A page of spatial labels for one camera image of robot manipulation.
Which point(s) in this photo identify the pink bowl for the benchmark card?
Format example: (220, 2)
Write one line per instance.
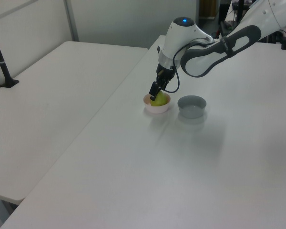
(157, 109)

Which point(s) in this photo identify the grey bowl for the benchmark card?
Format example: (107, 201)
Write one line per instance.
(191, 109)

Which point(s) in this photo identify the grey metal partition post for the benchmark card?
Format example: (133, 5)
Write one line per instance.
(71, 21)

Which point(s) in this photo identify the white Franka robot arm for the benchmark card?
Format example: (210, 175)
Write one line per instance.
(181, 31)

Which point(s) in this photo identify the green pear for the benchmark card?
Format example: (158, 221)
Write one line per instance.
(160, 100)

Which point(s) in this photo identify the brown cardboard panel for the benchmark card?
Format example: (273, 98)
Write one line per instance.
(207, 8)

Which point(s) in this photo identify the black pole with foot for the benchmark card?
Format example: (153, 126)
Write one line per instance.
(3, 69)

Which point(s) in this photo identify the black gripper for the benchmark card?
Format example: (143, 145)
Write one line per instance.
(165, 74)

